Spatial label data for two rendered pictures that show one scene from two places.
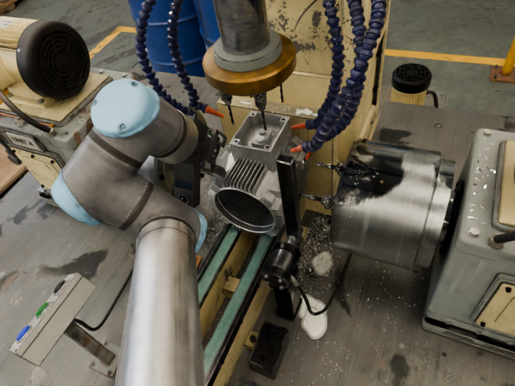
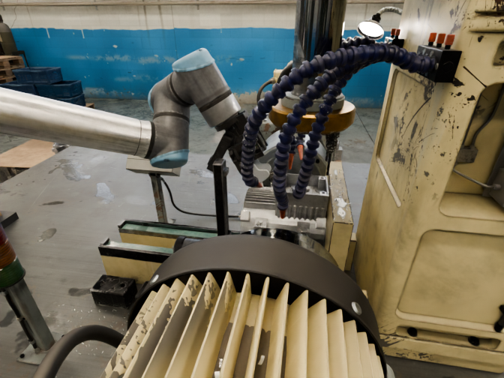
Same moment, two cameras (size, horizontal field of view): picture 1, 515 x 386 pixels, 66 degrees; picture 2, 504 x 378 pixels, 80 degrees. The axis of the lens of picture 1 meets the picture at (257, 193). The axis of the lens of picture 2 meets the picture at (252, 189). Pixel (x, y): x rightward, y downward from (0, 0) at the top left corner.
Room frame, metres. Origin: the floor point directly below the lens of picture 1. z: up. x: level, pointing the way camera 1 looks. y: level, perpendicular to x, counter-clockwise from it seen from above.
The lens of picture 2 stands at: (0.33, -0.58, 1.49)
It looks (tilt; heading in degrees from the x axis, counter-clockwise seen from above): 29 degrees down; 67
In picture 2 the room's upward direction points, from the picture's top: straight up
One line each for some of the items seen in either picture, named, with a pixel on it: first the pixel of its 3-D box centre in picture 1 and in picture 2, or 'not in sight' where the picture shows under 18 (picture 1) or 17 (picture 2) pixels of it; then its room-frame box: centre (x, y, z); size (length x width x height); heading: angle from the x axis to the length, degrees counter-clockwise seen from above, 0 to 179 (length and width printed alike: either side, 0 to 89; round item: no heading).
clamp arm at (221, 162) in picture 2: (290, 205); (221, 215); (0.48, -0.06, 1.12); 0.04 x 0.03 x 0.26; 147
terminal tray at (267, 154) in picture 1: (262, 142); (301, 196); (0.69, -0.04, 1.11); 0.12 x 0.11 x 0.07; 147
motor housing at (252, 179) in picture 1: (260, 181); (283, 226); (0.66, -0.01, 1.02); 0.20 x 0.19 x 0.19; 147
